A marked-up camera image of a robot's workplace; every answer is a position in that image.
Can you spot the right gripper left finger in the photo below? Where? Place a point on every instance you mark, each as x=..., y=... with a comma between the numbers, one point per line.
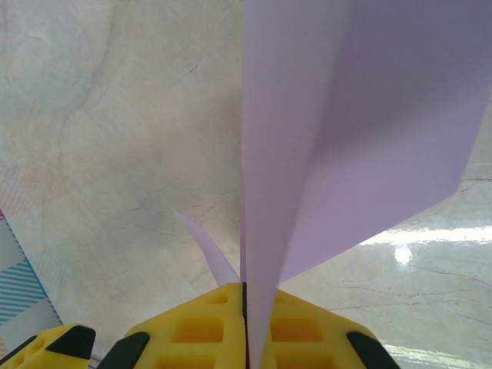
x=200, y=338

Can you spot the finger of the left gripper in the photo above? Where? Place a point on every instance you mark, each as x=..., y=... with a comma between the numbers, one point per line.
x=38, y=350

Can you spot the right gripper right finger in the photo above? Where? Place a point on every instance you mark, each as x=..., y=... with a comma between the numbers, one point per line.
x=307, y=338

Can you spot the purple paper sheet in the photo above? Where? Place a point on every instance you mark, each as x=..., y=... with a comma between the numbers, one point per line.
x=346, y=115

